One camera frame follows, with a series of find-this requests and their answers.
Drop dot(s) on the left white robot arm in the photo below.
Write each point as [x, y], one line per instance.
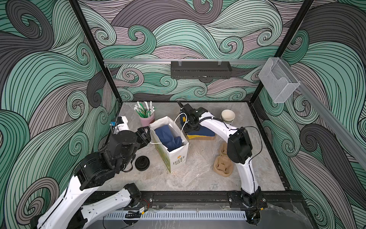
[69, 211]

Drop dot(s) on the brown pulp cup carrier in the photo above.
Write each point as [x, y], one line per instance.
[223, 165]

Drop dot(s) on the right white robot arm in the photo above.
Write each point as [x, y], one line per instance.
[239, 146]

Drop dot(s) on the dark blue napkin stack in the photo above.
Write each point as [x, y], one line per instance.
[202, 132]

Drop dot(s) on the white paper takeout bag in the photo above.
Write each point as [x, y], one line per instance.
[174, 159]

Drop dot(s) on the pink straw holder cup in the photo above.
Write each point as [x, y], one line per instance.
[145, 122]

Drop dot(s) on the black coffee cup lid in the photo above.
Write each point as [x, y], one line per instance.
[142, 163]

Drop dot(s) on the clear acrylic wall holder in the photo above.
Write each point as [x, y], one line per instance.
[279, 80]

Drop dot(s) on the black enclosure corner post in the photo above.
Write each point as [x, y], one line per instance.
[87, 31]
[286, 41]

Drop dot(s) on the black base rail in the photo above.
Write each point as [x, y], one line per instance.
[235, 198]

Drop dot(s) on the black enclosure corner post left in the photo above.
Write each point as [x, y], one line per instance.
[87, 31]

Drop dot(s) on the dark blue paper napkin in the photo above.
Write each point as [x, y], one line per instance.
[167, 138]

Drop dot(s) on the bundle of wrapped straws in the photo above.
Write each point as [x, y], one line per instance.
[144, 109]

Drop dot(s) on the black wall-mounted tray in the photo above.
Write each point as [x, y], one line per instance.
[201, 70]

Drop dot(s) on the stack of paper cups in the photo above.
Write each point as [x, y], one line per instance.
[228, 116]

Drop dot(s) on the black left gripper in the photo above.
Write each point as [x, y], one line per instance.
[143, 137]

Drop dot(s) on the black enclosure corner post right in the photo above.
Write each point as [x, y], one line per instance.
[286, 41]

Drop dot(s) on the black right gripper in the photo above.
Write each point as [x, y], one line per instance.
[186, 129]

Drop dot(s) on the grey aluminium rail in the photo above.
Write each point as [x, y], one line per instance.
[145, 61]

